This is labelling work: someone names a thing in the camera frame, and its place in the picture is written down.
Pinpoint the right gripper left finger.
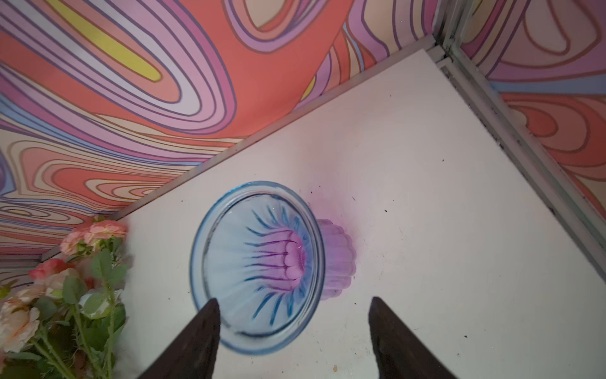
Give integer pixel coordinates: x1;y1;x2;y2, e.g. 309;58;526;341
139;298;220;379

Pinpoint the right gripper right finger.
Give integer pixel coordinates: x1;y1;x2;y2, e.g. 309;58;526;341
369;297;454;379

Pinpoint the blue purple glass vase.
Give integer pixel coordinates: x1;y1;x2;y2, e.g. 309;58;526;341
189;181;357;355

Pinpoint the pile of artificial flowers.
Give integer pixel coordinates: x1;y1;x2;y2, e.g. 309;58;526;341
1;220;129;378

